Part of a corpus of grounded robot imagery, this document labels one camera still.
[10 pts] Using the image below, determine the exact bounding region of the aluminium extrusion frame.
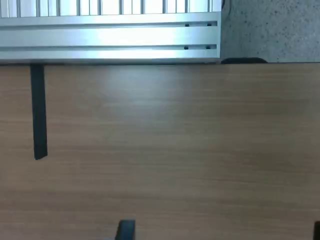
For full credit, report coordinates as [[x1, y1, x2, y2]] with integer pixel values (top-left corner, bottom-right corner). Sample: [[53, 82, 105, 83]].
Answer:
[[0, 0, 223, 65]]

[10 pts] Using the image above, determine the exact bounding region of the black tape strip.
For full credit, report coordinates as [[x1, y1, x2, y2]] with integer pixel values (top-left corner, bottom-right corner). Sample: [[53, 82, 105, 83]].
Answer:
[[29, 64, 49, 161]]

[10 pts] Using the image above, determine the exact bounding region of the black frame foot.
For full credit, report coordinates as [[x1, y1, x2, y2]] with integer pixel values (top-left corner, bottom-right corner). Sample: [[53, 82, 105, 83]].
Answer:
[[220, 57, 268, 65]]

